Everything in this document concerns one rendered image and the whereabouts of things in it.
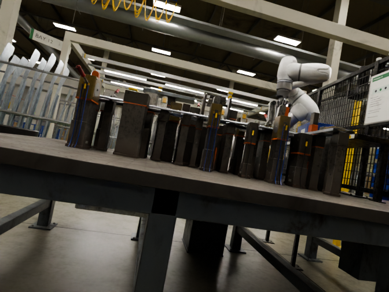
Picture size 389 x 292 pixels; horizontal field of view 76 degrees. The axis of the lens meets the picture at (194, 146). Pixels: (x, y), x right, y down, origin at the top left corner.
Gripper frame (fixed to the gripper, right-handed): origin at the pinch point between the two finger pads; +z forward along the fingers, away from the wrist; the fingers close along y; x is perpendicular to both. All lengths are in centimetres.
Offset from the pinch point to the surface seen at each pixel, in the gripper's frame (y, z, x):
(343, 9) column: 663, -562, -409
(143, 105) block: -21, 8, 77
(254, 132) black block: -20.6, 10.9, 19.1
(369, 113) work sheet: -2, -17, -54
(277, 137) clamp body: -24.6, 11.6, 8.2
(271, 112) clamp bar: 15.1, -9.6, 0.0
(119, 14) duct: 1028, -567, 450
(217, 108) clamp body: -22.0, 2.5, 40.1
